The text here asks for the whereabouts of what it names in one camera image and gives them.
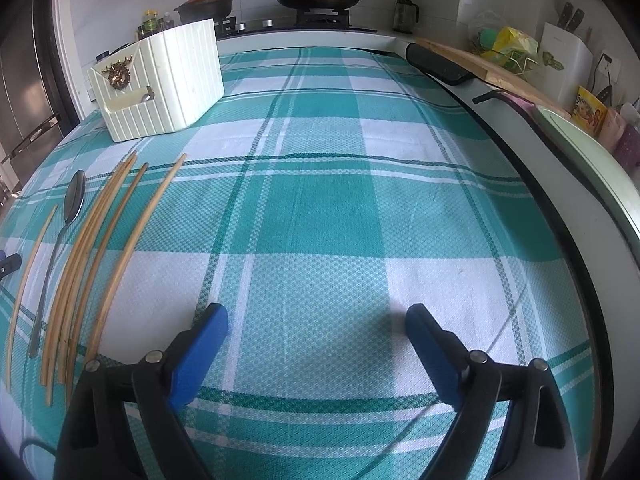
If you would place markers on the teal white plaid cloth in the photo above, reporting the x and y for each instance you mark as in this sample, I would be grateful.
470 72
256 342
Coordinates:
325 210

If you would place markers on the pink cup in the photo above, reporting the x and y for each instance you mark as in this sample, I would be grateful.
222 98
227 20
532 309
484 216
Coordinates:
612 130

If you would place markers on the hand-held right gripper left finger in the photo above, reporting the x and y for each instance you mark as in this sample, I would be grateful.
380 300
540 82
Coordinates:
200 355

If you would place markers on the bamboo chopstick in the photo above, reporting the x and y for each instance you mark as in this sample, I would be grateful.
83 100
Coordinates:
131 186
113 191
34 260
75 330
161 194
116 180

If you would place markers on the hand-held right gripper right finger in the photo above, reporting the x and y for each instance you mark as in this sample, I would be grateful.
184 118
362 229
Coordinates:
431 355

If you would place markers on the white ribbed utensil holder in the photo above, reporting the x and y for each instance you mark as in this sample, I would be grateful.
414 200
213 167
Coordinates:
170 75

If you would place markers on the yellow packet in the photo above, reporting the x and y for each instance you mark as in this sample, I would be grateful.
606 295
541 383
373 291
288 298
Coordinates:
590 112

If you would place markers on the light green tray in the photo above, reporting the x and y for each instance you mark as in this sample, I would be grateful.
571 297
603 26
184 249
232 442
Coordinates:
590 160

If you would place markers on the yellow-capped bottle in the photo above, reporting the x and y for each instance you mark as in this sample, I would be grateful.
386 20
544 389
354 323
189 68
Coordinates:
149 22

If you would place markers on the purple cup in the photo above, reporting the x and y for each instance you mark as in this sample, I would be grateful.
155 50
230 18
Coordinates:
629 142

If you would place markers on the gas stove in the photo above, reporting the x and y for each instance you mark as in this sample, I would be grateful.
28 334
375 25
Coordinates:
300 21

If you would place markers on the yellow green sponges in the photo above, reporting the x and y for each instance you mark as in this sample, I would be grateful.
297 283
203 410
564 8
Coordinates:
515 42

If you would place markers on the dark sauce bottle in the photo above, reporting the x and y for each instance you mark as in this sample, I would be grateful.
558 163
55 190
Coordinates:
166 23

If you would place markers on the wooden cutting board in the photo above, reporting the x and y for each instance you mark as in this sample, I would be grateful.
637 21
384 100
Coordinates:
500 77

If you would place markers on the green sponge ball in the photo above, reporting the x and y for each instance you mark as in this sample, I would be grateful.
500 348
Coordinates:
487 39

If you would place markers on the black clay pot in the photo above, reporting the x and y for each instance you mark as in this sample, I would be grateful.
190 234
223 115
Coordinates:
205 10

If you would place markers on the metal spoon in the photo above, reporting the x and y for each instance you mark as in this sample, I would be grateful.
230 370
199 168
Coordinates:
75 197

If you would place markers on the black oblong tray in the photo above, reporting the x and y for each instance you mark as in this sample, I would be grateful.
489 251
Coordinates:
437 65

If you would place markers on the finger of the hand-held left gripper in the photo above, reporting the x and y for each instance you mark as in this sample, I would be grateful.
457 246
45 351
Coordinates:
11 264

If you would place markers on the steel refrigerator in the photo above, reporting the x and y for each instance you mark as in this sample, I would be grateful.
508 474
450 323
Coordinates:
30 85

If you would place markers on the wall socket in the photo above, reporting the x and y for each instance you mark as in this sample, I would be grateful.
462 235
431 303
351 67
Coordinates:
607 65

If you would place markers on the white knife block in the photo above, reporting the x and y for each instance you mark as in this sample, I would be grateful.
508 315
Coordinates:
565 70

